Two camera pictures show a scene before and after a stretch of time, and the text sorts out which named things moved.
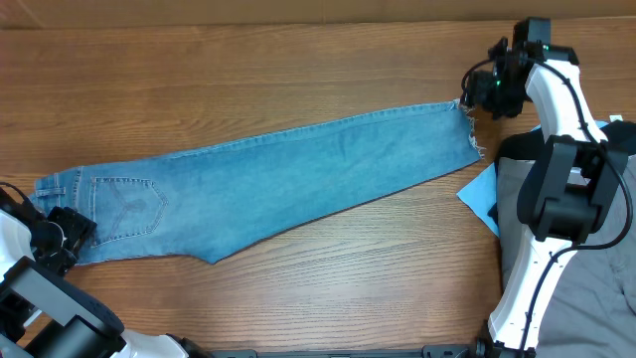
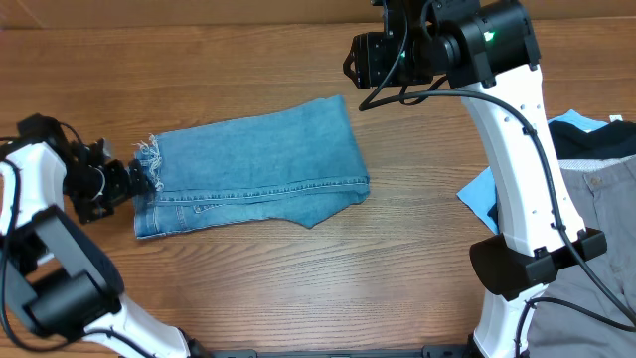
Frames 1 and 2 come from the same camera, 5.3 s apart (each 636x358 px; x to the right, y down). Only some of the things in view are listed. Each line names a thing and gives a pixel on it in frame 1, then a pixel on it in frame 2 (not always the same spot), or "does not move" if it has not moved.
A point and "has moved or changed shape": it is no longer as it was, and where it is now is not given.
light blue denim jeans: (207, 202) has moved or changed shape
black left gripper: (78, 228) -> (120, 189)
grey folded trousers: (593, 312) does not move
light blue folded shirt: (480, 193) does not move
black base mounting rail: (449, 351) does not move
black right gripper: (479, 89) -> (358, 60)
